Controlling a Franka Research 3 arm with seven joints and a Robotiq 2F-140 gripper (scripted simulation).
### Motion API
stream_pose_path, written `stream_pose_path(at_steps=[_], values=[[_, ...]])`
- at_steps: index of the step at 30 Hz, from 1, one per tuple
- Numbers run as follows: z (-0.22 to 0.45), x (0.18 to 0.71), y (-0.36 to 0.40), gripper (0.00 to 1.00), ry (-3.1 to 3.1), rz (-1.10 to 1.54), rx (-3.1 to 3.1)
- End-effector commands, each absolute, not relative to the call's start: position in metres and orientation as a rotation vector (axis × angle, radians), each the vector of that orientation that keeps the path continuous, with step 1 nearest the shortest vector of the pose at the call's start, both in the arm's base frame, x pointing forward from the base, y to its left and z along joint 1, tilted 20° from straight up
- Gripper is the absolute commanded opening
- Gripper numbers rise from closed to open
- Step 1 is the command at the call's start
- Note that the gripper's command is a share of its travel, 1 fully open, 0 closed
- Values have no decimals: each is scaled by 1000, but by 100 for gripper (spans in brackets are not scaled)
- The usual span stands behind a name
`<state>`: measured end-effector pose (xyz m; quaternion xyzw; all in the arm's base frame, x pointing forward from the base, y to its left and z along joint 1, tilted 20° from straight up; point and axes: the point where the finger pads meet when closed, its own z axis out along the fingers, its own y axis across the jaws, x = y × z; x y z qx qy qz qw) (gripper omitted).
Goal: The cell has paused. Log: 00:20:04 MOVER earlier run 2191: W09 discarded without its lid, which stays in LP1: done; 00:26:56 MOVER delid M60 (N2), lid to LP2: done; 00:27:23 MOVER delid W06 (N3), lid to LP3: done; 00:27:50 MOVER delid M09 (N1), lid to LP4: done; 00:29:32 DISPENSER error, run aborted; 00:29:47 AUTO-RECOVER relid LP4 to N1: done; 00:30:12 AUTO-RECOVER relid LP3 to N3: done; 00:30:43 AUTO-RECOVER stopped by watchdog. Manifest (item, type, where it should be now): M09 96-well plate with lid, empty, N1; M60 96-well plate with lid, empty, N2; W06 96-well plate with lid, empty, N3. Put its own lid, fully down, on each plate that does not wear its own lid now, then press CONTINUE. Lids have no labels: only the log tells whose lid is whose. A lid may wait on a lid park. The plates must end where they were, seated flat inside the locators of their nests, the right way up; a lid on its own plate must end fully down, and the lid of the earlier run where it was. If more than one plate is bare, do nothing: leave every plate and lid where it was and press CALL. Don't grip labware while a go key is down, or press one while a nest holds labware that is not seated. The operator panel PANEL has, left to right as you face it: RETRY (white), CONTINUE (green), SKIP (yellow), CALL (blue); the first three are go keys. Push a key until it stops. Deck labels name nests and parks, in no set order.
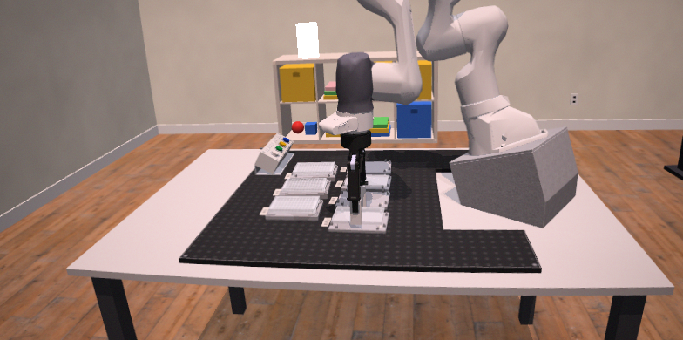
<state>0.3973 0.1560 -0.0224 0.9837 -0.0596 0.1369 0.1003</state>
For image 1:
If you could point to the white operator panel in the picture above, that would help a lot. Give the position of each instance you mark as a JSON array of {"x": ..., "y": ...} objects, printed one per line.
[{"x": 274, "y": 157}]

